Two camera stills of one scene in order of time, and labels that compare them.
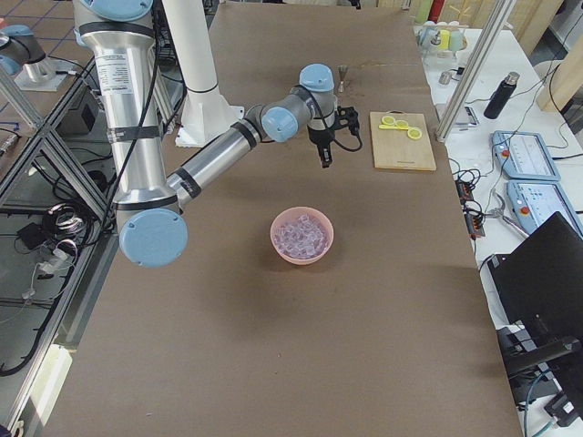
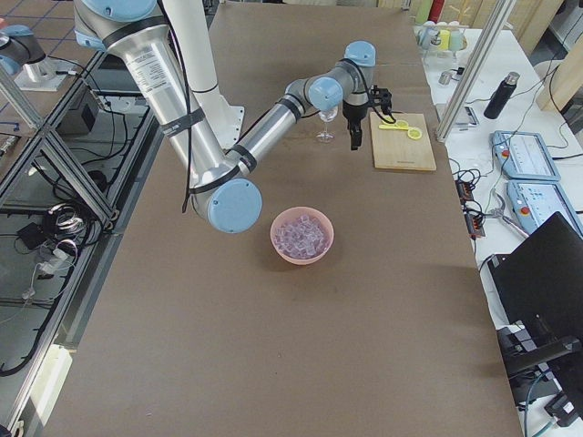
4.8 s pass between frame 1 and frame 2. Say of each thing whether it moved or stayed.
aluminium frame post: stayed
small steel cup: stayed
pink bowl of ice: stayed
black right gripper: moved
